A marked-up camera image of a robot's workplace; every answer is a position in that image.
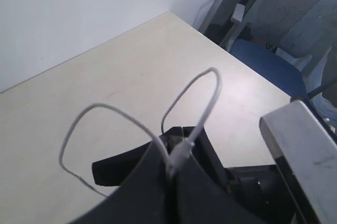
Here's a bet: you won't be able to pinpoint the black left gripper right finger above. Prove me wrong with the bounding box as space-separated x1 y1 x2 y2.
174 169 263 223

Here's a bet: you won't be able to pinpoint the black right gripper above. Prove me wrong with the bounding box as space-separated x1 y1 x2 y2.
181 129 311 223

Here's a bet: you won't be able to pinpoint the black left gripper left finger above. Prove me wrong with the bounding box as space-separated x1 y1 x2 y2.
73 142 168 223

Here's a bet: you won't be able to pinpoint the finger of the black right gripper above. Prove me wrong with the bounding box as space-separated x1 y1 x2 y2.
92 126 183 187

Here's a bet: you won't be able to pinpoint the white wired earphones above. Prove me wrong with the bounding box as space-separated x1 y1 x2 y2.
58 67 222 198

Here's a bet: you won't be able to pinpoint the grey mesh office chair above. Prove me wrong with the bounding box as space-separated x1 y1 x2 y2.
196 0 337 98

